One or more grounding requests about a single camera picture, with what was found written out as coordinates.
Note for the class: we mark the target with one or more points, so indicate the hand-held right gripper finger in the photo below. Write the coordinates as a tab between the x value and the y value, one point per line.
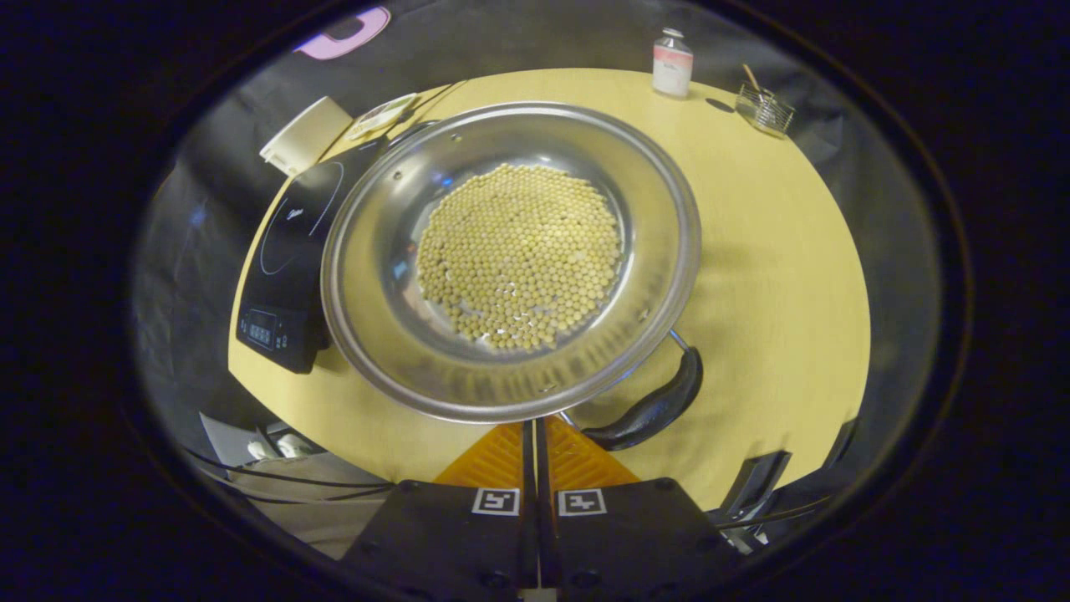
543	502
528	468

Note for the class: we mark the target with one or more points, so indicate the stainless steel pot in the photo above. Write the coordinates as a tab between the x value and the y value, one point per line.
376	276

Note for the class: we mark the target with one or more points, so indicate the black induction cooktop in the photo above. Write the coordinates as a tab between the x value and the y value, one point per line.
288	276

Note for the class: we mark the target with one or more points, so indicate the pile of yellow soybeans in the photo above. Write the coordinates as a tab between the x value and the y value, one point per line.
518	255

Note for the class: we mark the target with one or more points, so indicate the white divided bean tray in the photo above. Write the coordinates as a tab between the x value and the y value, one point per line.
380	115

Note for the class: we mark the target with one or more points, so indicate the white toaster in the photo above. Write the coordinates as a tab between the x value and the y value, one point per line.
305	138

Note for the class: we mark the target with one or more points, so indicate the small black disc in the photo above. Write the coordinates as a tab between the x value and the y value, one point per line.
719	105

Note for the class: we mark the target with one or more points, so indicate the small white bottle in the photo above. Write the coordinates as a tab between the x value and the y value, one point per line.
672	67

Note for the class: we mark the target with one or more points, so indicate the thin wooden stick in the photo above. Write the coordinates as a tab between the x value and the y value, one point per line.
751	77

